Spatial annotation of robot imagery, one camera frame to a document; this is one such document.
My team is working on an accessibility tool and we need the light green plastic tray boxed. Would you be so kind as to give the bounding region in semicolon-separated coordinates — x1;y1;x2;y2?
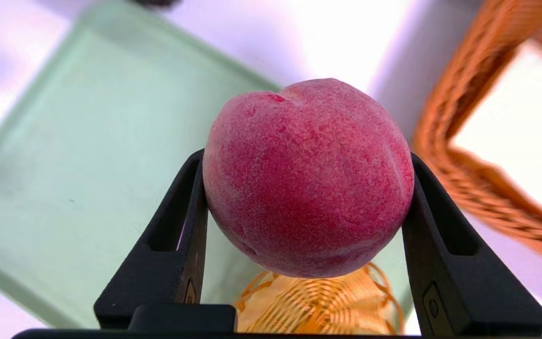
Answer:
0;2;413;330

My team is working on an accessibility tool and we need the red yellow peach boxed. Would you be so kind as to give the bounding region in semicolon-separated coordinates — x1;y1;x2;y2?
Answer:
202;78;415;278

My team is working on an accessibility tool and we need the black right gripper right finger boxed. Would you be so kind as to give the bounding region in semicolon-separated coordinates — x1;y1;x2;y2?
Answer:
402;153;542;337

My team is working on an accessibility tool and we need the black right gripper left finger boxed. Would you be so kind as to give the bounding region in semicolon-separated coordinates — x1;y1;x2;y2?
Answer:
94;149;209;330

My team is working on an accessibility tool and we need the small yellow wicker basket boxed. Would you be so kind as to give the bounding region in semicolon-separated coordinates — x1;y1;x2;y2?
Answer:
234;262;404;336

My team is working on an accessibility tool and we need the orange wicker basket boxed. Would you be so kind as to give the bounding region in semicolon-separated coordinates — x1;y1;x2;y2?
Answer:
412;0;542;273

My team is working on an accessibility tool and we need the dark brown wicker basket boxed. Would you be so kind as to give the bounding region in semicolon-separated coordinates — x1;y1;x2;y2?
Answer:
132;0;183;8

